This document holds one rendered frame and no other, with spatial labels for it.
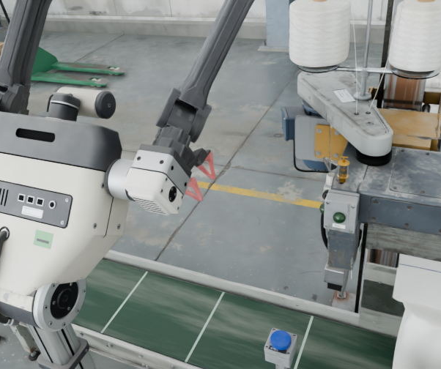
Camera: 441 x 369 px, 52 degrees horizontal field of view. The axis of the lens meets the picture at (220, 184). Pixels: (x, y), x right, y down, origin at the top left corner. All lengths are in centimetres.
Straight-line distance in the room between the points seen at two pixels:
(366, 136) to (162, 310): 132
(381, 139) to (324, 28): 32
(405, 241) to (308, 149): 43
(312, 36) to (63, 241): 80
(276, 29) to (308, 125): 471
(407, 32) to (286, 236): 198
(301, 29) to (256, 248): 188
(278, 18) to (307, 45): 486
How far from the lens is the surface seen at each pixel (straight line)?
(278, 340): 141
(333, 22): 127
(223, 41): 103
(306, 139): 155
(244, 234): 304
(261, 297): 214
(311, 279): 274
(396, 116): 149
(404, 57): 127
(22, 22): 143
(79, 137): 105
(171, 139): 100
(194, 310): 213
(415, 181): 118
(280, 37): 620
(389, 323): 202
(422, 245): 142
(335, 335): 203
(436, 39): 126
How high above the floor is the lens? 199
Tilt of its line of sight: 34 degrees down
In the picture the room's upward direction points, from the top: 7 degrees counter-clockwise
